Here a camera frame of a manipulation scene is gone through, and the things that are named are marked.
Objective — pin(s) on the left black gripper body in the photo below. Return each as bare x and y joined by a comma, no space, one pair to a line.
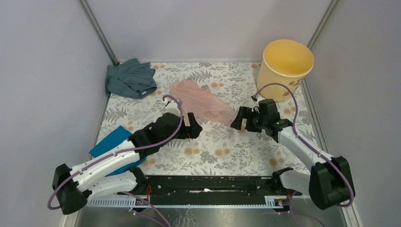
185,132

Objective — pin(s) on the floral patterned table mat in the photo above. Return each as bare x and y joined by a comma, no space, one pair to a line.
219,150

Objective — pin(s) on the grey-blue cloth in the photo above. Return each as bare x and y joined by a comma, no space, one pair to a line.
131,79

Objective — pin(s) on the pink plastic trash bag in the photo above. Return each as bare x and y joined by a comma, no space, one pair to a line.
201,102

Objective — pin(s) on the bright blue cloth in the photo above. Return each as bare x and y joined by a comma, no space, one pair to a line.
113,139

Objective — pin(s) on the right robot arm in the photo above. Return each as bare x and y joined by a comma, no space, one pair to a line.
329,182

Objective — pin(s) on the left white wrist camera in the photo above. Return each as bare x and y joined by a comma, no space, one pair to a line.
171,106

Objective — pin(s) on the yellow plastic trash bin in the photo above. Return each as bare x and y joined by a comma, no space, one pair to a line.
285,64

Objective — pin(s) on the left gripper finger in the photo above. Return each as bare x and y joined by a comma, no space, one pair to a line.
193,123
194,131

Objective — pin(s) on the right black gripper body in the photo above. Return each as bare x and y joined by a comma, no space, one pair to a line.
255,122

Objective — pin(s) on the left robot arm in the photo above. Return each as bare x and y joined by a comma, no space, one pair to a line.
74,186

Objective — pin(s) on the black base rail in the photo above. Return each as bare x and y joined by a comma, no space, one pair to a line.
243,191

